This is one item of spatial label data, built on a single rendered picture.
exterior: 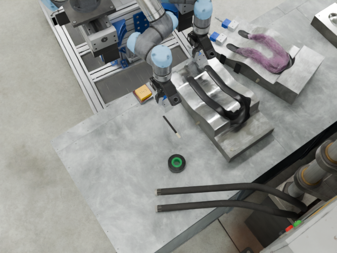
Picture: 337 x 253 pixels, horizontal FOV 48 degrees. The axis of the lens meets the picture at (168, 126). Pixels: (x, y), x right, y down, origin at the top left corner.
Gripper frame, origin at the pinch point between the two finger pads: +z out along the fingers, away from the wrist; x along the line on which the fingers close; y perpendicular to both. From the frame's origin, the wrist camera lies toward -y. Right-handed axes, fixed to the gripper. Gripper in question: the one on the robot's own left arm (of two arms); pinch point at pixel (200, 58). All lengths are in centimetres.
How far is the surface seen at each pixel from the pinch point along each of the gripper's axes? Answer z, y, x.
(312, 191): -13, -80, 8
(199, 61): -1.3, -1.9, 2.2
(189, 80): 1.9, -6.0, 11.0
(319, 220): -57, -86, 32
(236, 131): 4.4, -39.2, 8.6
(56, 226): 90, -3, 109
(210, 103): 1.1, -22.1, 10.7
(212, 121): -3.1, -31.3, 17.1
